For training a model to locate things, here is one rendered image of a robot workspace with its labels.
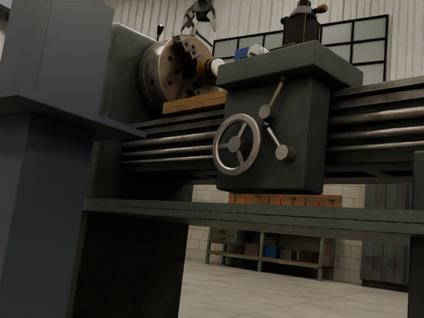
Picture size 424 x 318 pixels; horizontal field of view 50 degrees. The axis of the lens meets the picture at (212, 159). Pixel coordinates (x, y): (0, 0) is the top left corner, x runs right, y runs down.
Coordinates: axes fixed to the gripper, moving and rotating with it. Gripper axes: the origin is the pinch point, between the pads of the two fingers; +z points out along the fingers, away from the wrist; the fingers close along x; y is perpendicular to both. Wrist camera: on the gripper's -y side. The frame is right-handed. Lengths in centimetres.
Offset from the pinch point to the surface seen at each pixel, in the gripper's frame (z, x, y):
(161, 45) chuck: 16.9, 4.7, -17.6
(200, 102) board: 44, -21, -33
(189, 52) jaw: 17.8, -5.7, -15.1
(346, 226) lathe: 81, -68, -68
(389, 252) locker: 19, -120, 583
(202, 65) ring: 22.8, -11.3, -14.4
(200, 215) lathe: 81, -33, -49
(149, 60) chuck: 22.4, 9.1, -16.5
